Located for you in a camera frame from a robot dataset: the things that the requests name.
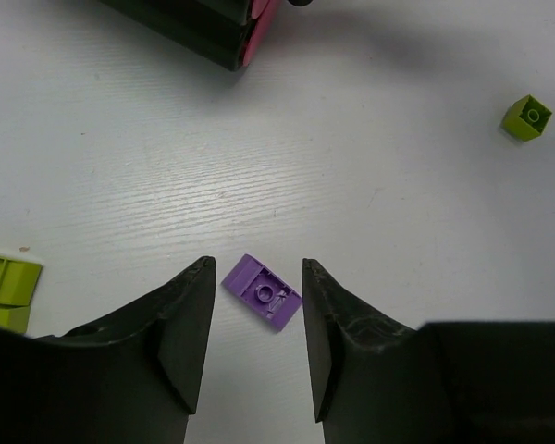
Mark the purple curved lego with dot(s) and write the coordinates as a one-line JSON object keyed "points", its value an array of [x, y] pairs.
{"points": [[265, 293]]}

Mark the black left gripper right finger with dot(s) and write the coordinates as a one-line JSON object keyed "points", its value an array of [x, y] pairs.
{"points": [[375, 380]]}

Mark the black drawer knob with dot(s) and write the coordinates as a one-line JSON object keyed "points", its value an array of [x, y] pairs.
{"points": [[300, 3]]}

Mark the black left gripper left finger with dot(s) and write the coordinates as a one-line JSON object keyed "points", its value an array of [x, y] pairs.
{"points": [[131, 376]]}

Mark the black drawer cabinet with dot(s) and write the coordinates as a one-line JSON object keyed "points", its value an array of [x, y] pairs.
{"points": [[194, 26]]}

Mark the lime lego near left arm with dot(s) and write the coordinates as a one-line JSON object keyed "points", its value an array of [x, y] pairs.
{"points": [[18, 280]]}

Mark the lime square lego brick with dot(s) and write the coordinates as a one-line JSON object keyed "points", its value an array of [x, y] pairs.
{"points": [[526, 119]]}

